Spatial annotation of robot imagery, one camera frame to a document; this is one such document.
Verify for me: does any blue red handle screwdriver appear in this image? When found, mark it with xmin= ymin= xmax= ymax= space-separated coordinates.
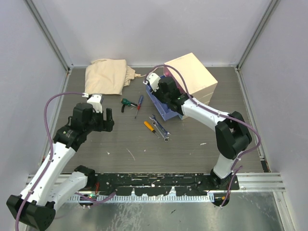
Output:
xmin=135 ymin=95 xmax=144 ymax=118

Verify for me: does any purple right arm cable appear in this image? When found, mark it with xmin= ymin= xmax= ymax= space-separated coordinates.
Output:
xmin=143 ymin=64 xmax=262 ymax=207

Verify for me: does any green handle screwdriver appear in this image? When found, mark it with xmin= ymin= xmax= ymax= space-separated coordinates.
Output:
xmin=121 ymin=98 xmax=138 ymax=113

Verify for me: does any pastel mini drawer chest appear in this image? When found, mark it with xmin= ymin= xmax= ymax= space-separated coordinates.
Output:
xmin=161 ymin=52 xmax=218 ymax=105

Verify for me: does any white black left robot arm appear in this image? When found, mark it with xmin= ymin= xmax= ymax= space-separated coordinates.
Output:
xmin=6 ymin=103 xmax=114 ymax=231

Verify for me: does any silver combination wrench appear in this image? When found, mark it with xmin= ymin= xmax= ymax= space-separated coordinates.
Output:
xmin=149 ymin=115 xmax=170 ymax=136

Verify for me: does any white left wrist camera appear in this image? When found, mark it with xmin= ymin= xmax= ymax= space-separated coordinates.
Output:
xmin=82 ymin=92 xmax=103 ymax=113

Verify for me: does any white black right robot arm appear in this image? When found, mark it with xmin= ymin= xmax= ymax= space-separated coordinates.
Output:
xmin=146 ymin=75 xmax=252 ymax=190

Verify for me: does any silver ratchet wrench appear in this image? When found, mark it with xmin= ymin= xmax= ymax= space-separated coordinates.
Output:
xmin=153 ymin=122 xmax=169 ymax=142

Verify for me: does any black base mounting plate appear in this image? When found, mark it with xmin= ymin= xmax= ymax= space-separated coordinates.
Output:
xmin=92 ymin=173 xmax=240 ymax=196

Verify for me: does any aluminium frame rail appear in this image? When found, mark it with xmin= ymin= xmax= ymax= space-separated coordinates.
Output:
xmin=235 ymin=172 xmax=287 ymax=192

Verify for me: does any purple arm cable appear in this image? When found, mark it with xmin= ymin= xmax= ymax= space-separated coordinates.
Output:
xmin=14 ymin=92 xmax=116 ymax=231
xmin=143 ymin=64 xmax=262 ymax=207

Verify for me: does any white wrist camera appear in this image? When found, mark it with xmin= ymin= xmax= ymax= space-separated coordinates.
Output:
xmin=143 ymin=72 xmax=161 ymax=91
xmin=82 ymin=92 xmax=103 ymax=113

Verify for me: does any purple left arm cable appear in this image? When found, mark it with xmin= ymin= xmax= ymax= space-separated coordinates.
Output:
xmin=14 ymin=92 xmax=116 ymax=231

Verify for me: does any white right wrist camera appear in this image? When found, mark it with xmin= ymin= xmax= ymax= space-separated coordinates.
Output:
xmin=143 ymin=72 xmax=161 ymax=91

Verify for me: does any beige folded cloth bag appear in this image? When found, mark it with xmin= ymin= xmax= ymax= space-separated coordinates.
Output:
xmin=84 ymin=59 xmax=142 ymax=95

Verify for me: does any orange handle screwdriver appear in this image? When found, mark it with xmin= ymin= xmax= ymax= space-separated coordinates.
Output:
xmin=144 ymin=121 xmax=159 ymax=137

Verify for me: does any light blue cable duct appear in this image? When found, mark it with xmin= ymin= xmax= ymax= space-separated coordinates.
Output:
xmin=67 ymin=194 xmax=215 ymax=203

